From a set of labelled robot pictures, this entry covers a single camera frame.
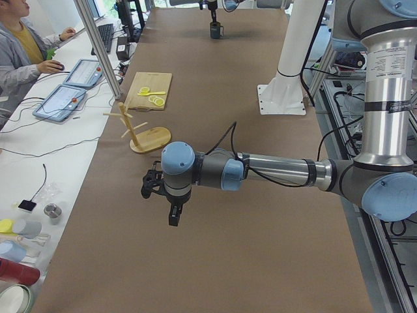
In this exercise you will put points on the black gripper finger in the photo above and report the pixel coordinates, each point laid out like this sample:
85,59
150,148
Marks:
213,15

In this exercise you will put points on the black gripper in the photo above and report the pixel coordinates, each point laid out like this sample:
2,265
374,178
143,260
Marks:
176,201

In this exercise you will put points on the wooden cup rack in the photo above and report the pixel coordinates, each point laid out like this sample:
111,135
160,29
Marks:
141,142

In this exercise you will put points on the grey cup lying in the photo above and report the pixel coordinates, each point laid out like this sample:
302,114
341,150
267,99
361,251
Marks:
27,228

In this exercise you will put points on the yellow cup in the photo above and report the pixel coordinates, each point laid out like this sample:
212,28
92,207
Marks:
6,226

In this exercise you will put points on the light blue cup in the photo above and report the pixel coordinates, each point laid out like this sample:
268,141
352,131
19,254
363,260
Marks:
12,251

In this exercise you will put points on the black monitor stand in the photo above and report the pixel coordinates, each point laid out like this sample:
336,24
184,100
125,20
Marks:
125,15

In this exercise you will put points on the bamboo cutting board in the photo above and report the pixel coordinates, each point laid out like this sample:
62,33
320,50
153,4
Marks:
156,81

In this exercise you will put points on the black power adapter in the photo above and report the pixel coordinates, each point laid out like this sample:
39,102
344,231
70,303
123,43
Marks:
123,48

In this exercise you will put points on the lemon slice stack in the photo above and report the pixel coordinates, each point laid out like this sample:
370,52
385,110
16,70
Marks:
156,100

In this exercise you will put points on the yellow toy knife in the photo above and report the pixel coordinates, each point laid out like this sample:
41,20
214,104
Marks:
151,93

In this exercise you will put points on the black keyboard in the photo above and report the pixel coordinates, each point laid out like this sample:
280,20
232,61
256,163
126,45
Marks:
106,32

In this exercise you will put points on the far teach pendant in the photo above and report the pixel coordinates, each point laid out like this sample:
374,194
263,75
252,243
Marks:
85,74

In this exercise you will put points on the teach pendant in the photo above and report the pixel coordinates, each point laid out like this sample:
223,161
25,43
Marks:
60,103
85,74

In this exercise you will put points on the small black pad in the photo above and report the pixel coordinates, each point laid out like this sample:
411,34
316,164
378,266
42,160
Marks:
27,205

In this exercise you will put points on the near teach pendant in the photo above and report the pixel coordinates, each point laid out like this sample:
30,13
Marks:
60,103

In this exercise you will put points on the black computer mouse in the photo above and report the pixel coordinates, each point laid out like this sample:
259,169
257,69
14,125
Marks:
60,67

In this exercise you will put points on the red bottle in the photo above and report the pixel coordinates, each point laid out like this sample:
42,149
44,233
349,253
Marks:
18,273

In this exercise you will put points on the white bowl green rim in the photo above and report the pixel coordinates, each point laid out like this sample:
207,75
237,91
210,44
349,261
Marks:
16,299

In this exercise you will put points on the seated person grey jacket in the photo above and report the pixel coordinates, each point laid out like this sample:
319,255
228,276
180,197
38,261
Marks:
23,55

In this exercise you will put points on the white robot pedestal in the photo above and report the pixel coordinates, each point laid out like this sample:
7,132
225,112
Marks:
283,95

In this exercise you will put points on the aluminium frame post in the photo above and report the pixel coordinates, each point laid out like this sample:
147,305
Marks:
96,41

